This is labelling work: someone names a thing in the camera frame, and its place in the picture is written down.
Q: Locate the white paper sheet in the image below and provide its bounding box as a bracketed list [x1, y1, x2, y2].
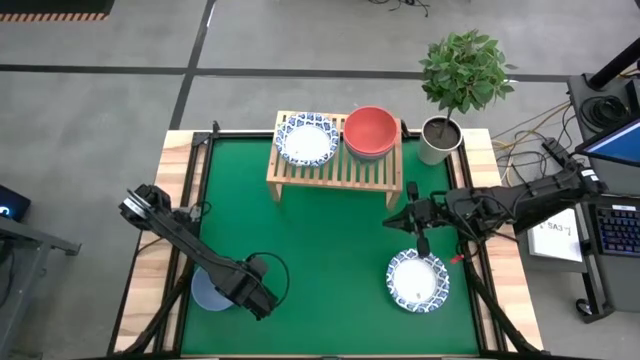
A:
[527, 207, 585, 264]

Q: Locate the pink bowl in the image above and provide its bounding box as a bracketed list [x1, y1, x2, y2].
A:
[343, 134, 402, 163]

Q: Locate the small green leafy tree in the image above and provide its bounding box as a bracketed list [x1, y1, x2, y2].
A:
[418, 28, 519, 141]

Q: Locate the black device with blue light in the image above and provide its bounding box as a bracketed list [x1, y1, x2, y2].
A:
[0, 183, 32, 224]

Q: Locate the light blue plate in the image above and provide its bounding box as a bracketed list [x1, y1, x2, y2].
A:
[190, 266, 236, 313]

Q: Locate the coiled black cable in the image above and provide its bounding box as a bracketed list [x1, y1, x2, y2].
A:
[579, 94, 626, 132]

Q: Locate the blue patterned white plate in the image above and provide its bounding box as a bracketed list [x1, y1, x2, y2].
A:
[274, 111, 341, 168]
[385, 248, 451, 314]

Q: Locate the white cylindrical plant pot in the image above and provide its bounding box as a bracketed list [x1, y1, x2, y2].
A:
[417, 115, 465, 166]

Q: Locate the yellow floor cable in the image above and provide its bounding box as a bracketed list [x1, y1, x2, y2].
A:
[492, 102, 572, 147]

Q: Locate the black floor cable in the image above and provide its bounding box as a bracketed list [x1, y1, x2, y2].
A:
[368, 0, 432, 17]
[497, 147, 551, 187]

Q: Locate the grey equipment cart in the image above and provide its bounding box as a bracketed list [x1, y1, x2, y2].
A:
[567, 72, 640, 324]

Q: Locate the black round post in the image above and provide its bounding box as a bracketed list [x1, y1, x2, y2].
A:
[587, 37, 640, 91]

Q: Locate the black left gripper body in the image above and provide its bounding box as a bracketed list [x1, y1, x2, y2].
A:
[227, 272, 279, 314]

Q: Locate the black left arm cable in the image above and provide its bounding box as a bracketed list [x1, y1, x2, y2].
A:
[246, 251, 292, 307]

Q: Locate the coral red bowl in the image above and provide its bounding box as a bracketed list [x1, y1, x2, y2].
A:
[342, 105, 400, 156]

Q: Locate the laptop with blue screen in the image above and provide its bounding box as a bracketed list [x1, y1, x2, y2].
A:
[574, 117, 640, 169]

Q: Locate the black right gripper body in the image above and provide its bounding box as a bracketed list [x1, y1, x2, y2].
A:
[405, 182, 451, 259]

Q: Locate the black backlit keyboard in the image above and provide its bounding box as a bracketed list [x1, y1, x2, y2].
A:
[592, 204, 640, 257]

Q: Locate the grey metal stand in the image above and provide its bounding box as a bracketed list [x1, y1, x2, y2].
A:
[0, 214, 82, 360]

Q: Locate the wooden slatted shelf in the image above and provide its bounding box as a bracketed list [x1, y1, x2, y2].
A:
[265, 110, 404, 211]

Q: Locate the green table mat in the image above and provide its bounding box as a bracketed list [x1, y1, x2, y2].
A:
[180, 137, 480, 356]

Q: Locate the black power strip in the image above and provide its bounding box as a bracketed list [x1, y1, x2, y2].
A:
[542, 138, 571, 169]

